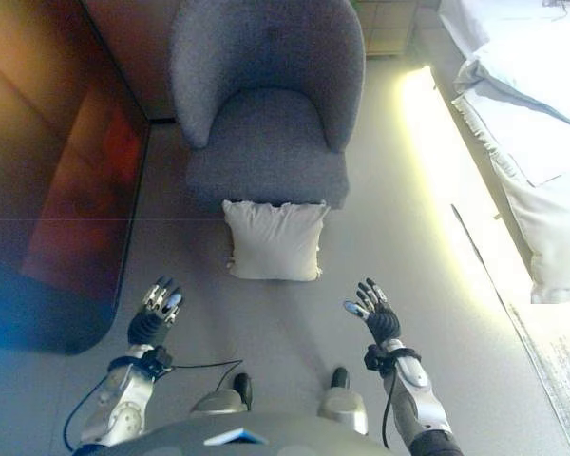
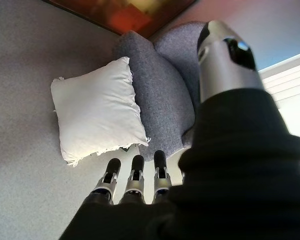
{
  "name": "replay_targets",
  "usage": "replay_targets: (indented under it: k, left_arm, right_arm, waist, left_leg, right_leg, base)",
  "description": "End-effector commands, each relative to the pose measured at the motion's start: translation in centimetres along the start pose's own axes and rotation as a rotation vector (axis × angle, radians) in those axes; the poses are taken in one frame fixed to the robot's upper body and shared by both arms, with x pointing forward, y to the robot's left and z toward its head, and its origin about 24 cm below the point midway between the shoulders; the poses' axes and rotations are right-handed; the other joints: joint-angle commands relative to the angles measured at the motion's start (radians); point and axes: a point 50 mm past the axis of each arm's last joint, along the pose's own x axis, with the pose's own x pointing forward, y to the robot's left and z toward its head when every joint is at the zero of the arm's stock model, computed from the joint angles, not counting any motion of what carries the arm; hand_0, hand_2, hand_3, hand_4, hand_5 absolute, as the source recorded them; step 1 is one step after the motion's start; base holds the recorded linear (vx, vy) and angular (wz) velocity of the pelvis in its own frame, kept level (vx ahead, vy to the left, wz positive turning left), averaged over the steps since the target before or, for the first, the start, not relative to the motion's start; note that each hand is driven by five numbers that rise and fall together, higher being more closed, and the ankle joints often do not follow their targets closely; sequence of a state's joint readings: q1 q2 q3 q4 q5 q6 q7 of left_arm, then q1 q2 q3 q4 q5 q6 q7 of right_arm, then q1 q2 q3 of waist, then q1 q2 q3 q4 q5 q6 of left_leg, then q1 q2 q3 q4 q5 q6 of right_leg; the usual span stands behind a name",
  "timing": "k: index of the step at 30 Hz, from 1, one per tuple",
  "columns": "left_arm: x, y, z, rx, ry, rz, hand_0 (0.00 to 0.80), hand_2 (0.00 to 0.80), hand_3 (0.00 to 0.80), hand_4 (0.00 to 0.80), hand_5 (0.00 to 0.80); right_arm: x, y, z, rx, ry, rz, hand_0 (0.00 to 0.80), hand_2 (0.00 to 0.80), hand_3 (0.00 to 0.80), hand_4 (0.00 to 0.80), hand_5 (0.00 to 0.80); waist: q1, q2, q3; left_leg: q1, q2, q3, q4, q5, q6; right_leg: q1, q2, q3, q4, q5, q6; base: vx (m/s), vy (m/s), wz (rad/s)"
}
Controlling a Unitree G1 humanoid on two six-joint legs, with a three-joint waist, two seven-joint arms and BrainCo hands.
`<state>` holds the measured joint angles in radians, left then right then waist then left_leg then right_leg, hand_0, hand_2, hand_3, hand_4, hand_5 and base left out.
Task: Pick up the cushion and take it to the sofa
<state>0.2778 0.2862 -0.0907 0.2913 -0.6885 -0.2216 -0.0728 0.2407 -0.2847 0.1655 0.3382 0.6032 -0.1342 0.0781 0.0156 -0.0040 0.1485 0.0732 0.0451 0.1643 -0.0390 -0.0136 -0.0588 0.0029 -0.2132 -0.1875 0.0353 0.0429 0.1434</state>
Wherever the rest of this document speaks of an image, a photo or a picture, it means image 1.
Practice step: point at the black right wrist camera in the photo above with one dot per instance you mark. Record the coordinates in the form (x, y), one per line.
(376, 356)

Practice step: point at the silver robot left leg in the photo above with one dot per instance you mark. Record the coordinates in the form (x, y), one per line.
(223, 401)

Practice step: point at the glossy brown wooden cabinet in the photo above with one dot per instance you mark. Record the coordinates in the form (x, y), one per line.
(52, 166)

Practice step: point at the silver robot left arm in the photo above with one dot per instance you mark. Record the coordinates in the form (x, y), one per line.
(123, 404)

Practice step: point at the bed with white duvet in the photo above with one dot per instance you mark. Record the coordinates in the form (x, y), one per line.
(541, 119)

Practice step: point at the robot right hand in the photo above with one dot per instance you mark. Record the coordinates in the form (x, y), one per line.
(384, 323)

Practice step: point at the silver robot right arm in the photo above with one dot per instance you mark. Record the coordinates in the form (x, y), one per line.
(418, 394)

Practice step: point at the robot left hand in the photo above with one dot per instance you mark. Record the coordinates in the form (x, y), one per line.
(147, 328)

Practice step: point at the grey robot torso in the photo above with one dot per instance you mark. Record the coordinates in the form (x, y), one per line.
(266, 434)

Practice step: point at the light wooden nightstand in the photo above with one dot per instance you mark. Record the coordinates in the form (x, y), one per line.
(385, 28)

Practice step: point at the white fringed cushion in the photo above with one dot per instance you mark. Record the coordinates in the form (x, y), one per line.
(275, 242)

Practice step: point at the grey fabric armchair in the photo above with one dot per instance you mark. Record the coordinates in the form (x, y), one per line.
(266, 119)

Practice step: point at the grey patterned rug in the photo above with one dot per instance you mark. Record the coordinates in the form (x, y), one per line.
(565, 380)

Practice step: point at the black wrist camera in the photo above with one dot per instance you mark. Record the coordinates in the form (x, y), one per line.
(159, 358)
(376, 356)

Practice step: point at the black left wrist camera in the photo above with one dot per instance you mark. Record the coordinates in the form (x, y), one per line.
(159, 358)

